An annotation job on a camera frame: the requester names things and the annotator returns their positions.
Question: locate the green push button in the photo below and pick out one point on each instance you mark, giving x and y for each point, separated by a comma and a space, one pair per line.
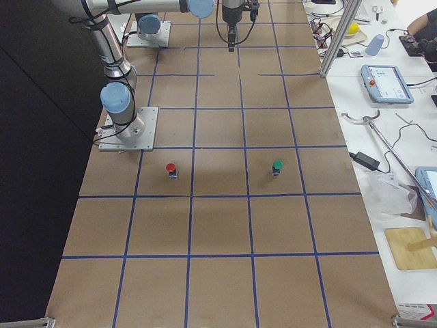
277, 167

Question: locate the red push button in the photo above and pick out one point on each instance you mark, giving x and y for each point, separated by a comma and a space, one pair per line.
172, 170

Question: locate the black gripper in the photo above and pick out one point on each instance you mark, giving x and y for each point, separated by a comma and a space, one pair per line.
231, 15

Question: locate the translucent blue plastic cup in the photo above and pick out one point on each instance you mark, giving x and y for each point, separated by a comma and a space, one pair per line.
373, 48

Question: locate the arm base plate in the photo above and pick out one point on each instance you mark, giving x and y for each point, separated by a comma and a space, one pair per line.
139, 135
160, 39

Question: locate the blue teach pendant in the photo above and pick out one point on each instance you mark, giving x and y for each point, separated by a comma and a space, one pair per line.
385, 84
427, 178

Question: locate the beige rectangular tray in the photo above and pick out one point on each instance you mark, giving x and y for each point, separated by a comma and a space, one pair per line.
331, 24

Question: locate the yellow lemon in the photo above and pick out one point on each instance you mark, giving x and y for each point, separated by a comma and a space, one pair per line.
353, 29

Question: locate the clear plastic bag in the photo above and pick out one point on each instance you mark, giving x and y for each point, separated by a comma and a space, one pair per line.
390, 195

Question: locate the wooden cutting board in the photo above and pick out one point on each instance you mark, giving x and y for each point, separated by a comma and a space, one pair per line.
411, 249

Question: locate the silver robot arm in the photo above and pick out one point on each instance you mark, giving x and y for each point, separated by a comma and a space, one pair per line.
148, 25
164, 89

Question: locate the aluminium frame post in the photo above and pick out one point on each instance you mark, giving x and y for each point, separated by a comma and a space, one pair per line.
350, 10

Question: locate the black power adapter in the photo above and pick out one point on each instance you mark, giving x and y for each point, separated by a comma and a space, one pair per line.
365, 160

